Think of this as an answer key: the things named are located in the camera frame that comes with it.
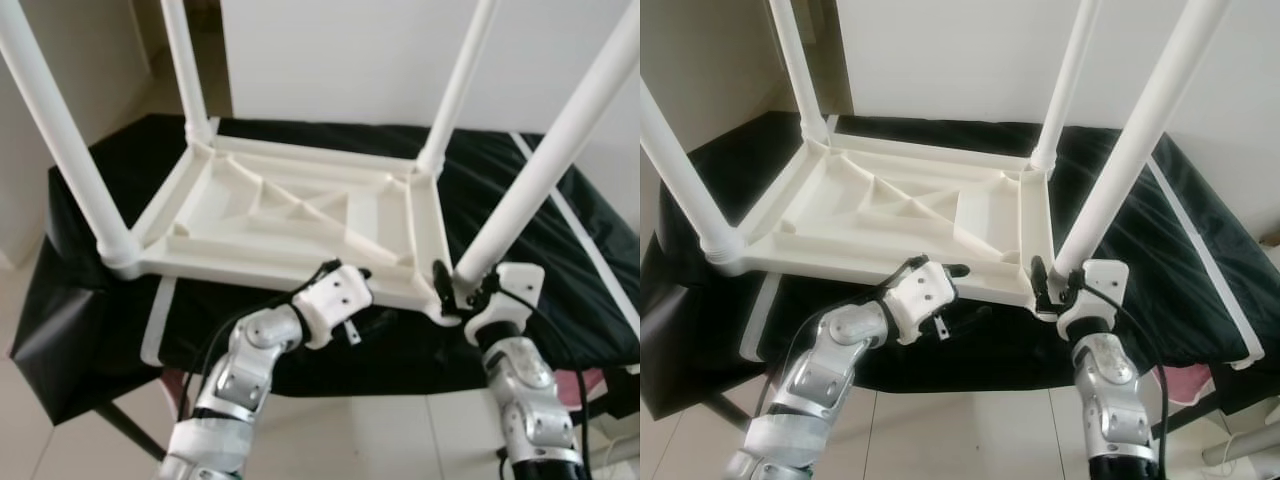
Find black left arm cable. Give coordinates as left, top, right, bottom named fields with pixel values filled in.
left=180, top=257, right=342, bottom=403
left=775, top=254, right=927, bottom=393

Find white plastic children table top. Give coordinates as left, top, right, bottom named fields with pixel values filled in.
left=705, top=132, right=1064, bottom=322
left=105, top=135, right=467, bottom=327

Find pink plastic object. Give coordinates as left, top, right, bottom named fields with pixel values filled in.
left=1155, top=361, right=1217, bottom=407
left=555, top=367, right=607, bottom=407

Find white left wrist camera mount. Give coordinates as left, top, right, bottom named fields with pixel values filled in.
left=885, top=257, right=962, bottom=347
left=293, top=261, right=375, bottom=352

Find black metal table leg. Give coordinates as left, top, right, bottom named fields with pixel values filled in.
left=1165, top=384, right=1280, bottom=442
left=582, top=386, right=641, bottom=432
left=95, top=400, right=167, bottom=462
left=700, top=394, right=752, bottom=432

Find black plastic table cover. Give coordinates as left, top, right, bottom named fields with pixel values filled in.
left=10, top=114, right=641, bottom=427
left=640, top=111, right=1280, bottom=422

